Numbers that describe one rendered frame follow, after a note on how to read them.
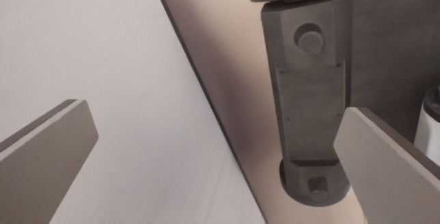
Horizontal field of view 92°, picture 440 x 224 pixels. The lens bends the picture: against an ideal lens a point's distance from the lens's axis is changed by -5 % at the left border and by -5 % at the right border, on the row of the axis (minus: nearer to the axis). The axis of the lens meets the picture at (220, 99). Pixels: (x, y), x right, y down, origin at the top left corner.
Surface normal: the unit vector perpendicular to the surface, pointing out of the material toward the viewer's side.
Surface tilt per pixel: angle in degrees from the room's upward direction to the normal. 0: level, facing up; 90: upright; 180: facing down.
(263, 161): 0
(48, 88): 90
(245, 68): 0
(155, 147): 90
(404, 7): 0
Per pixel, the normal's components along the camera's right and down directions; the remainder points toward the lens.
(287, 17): -0.23, 0.50
